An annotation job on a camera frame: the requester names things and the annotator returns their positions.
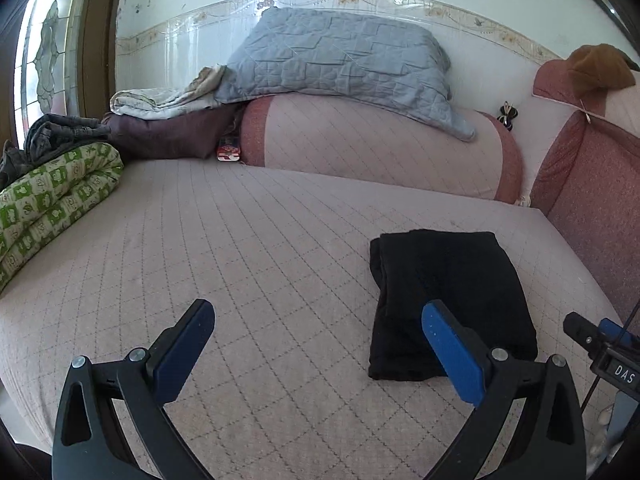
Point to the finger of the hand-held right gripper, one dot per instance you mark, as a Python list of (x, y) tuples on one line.
[(582, 332), (617, 330)]

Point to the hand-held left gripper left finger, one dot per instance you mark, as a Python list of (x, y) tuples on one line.
[(182, 355)]

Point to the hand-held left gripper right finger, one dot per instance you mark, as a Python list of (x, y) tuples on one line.
[(452, 355)]

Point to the black pants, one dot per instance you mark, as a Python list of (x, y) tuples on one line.
[(450, 280)]

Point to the pink quilted bed mattress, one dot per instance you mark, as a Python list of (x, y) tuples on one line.
[(225, 250)]

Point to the pink headboard cushion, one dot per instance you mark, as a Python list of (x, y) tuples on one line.
[(590, 170)]

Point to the green patterned quilt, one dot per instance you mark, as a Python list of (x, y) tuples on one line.
[(50, 205)]

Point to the small red box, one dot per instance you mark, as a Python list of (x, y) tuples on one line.
[(227, 152)]

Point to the pink bolster pillow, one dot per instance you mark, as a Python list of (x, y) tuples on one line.
[(380, 145)]

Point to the dark purple pillow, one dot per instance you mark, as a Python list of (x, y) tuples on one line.
[(170, 132)]

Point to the small black hair clip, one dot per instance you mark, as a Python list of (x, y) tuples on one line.
[(508, 113)]

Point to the dark grey clothing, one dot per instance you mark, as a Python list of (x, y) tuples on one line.
[(50, 135)]

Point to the cream folded blanket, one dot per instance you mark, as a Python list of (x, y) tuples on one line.
[(160, 96)]

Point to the brown cloth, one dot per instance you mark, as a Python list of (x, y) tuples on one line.
[(597, 70)]

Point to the grey quilted blanket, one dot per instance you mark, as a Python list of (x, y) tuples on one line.
[(340, 60)]

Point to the stained glass window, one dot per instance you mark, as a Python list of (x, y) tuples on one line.
[(45, 50)]

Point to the wooden door frame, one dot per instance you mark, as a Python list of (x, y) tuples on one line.
[(97, 35)]

